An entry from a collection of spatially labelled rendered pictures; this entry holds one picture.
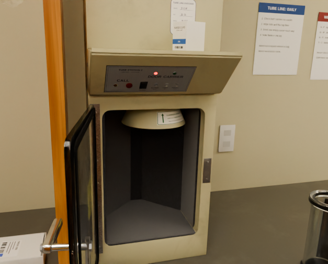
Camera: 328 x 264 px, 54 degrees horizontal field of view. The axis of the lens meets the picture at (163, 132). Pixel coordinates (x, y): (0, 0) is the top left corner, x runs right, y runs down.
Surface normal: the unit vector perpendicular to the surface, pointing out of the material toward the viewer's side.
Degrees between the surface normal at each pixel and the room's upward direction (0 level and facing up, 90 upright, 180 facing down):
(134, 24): 90
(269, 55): 90
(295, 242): 0
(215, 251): 0
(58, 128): 90
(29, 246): 0
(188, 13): 90
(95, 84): 135
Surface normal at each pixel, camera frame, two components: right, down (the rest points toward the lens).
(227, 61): 0.18, 0.86
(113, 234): 0.03, -0.97
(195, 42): 0.55, 0.22
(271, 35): 0.27, 0.25
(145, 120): -0.22, -0.18
